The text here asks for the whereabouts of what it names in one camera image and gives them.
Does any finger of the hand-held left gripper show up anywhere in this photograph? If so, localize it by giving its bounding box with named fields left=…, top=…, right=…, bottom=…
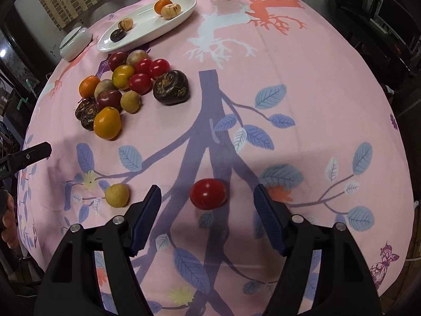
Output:
left=7, top=141, right=52, bottom=172

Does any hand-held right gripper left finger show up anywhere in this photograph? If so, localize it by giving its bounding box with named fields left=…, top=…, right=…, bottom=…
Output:
left=33, top=184, right=162, bottom=316

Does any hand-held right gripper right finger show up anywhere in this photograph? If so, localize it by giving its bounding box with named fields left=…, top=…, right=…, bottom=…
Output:
left=253, top=184, right=384, bottom=316

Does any tan longan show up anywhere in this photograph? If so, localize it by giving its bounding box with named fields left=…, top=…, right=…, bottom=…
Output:
left=104, top=183, right=130, bottom=209
left=120, top=91, right=143, bottom=114

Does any red cherry tomato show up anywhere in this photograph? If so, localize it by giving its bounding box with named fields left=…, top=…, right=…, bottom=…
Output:
left=149, top=58, right=171, bottom=80
left=128, top=73, right=152, bottom=95
left=189, top=178, right=228, bottom=210
left=135, top=58, right=153, bottom=75

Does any orange tomato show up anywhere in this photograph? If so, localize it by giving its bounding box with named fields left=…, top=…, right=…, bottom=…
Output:
left=93, top=106, right=122, bottom=140

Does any orange tangerine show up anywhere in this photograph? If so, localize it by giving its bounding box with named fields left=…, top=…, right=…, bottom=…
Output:
left=79, top=75, right=101, bottom=98
left=154, top=0, right=173, bottom=16

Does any dark red tomato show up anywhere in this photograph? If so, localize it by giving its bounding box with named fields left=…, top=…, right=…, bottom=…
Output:
left=108, top=52, right=129, bottom=72
left=96, top=90, right=123, bottom=112

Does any large dark water chestnut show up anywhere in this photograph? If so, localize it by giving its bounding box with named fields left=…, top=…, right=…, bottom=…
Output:
left=153, top=70, right=190, bottom=106

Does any white oval plate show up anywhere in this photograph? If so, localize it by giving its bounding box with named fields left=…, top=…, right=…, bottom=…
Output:
left=96, top=0, right=197, bottom=53

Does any person's left hand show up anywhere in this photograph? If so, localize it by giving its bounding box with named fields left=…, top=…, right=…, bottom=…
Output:
left=0, top=194, right=19, bottom=249

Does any tan passion fruit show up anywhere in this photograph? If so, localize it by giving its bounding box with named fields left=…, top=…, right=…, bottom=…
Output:
left=126, top=49, right=149, bottom=67
left=94, top=79, right=118, bottom=99

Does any pink printed tablecloth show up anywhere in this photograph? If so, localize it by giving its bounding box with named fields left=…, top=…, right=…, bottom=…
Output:
left=15, top=0, right=415, bottom=316

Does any white lidded ceramic jar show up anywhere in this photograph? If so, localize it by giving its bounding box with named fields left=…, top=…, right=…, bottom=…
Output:
left=59, top=27, right=92, bottom=61

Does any yellow-orange tomato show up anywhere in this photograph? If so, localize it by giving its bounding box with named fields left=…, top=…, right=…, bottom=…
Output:
left=112, top=65, right=136, bottom=90

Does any pale round fruit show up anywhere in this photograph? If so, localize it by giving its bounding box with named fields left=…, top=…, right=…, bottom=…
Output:
left=161, top=3, right=182, bottom=19

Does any black computer monitor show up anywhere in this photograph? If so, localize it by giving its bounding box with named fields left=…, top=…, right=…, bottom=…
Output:
left=375, top=0, right=421, bottom=40

